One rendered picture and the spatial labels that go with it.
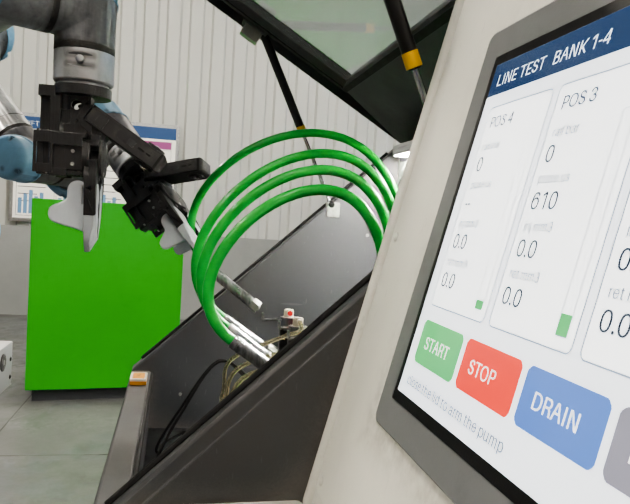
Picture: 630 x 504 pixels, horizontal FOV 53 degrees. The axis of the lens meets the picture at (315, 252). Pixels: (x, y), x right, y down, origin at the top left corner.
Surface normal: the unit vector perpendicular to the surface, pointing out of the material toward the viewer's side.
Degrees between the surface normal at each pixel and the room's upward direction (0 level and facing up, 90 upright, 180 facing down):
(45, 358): 90
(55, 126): 90
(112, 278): 90
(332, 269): 90
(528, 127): 76
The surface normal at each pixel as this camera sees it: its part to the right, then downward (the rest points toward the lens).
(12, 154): -0.29, 0.04
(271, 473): 0.22, 0.07
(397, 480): -0.93, -0.29
